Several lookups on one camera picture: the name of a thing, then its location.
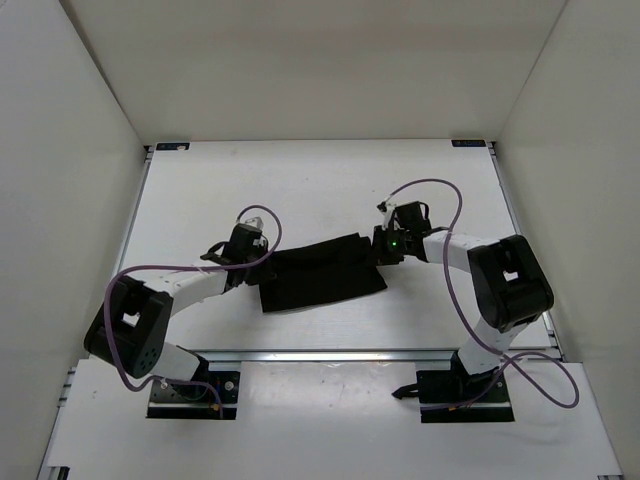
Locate black skirt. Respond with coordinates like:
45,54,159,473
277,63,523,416
259,233,387,313

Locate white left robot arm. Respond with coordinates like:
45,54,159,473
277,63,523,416
83,217,268,403

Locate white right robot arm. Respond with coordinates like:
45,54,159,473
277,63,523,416
373,201,554,408

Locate blue right corner label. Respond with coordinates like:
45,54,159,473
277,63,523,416
451,139,486,148

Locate blue corner label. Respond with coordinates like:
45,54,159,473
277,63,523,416
155,142,190,151
451,139,486,148

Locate blue left corner label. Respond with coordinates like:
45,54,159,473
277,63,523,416
155,142,190,151

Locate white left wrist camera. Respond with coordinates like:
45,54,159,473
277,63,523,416
236,216,264,240

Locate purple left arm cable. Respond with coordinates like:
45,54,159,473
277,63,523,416
105,204,282,416

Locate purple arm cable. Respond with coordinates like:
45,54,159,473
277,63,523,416
105,204,282,416
419,177,581,414

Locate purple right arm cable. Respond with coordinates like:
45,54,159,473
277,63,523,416
419,177,581,414

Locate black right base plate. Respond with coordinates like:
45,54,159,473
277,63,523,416
416,370,515,424

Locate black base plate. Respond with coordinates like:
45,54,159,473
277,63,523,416
416,370,515,424
146,362,241,421

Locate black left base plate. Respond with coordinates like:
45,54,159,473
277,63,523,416
146,362,241,421

